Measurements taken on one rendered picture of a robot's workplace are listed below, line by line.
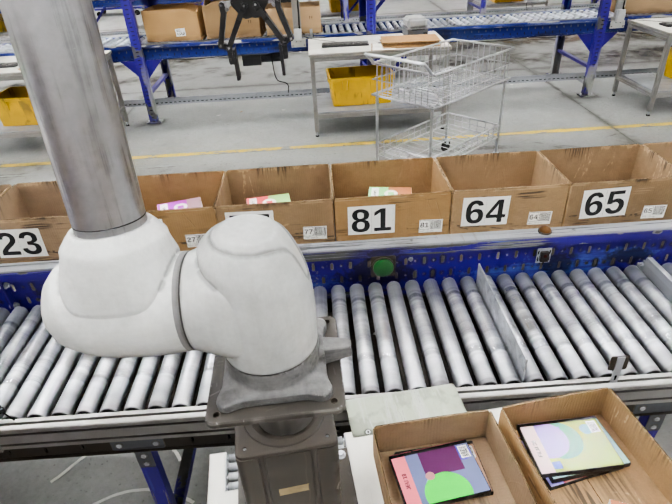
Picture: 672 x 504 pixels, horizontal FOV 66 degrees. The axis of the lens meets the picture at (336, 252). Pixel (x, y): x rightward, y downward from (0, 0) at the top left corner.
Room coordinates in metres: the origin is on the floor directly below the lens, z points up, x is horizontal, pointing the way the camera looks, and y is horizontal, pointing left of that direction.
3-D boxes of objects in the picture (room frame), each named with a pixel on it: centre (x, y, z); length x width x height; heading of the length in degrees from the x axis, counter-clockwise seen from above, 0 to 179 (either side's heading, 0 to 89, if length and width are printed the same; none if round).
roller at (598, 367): (1.23, -0.72, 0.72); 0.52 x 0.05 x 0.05; 1
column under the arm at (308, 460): (0.65, 0.11, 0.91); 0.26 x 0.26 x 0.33; 7
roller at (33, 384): (1.20, 0.91, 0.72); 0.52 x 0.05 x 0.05; 1
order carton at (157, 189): (1.66, 0.59, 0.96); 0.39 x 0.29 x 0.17; 91
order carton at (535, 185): (1.68, -0.59, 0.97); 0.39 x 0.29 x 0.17; 91
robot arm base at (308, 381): (0.64, 0.09, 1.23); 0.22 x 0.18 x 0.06; 93
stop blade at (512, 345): (1.23, -0.49, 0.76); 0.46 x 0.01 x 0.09; 1
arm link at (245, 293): (0.64, 0.13, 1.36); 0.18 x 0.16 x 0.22; 90
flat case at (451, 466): (0.70, -0.20, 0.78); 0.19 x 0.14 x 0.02; 101
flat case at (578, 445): (0.74, -0.51, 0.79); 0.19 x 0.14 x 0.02; 94
